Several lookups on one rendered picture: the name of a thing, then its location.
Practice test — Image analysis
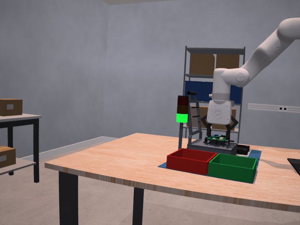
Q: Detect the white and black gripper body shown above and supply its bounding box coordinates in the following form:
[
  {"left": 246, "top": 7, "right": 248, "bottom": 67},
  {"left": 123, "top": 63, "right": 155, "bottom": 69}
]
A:
[{"left": 207, "top": 99, "right": 232, "bottom": 125}]

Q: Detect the red bin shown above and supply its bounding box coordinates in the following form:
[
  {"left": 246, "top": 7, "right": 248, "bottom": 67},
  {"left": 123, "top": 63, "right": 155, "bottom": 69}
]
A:
[{"left": 166, "top": 148, "right": 217, "bottom": 175}]

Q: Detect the green circuit board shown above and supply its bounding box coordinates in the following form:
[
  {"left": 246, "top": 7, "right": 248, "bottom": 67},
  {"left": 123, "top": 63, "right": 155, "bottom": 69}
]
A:
[{"left": 207, "top": 134, "right": 226, "bottom": 141}]

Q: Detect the green bin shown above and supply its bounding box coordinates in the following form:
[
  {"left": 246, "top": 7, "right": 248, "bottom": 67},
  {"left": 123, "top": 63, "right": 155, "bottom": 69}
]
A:
[{"left": 208, "top": 153, "right": 257, "bottom": 183}]

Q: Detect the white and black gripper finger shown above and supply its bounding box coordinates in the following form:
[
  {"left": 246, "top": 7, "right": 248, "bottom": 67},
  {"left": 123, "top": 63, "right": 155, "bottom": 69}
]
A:
[
  {"left": 225, "top": 116, "right": 238, "bottom": 140},
  {"left": 201, "top": 115, "right": 212, "bottom": 138}
]

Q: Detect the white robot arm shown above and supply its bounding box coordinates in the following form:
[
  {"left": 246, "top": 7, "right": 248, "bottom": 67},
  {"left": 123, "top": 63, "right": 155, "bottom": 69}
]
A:
[{"left": 209, "top": 18, "right": 300, "bottom": 107}]

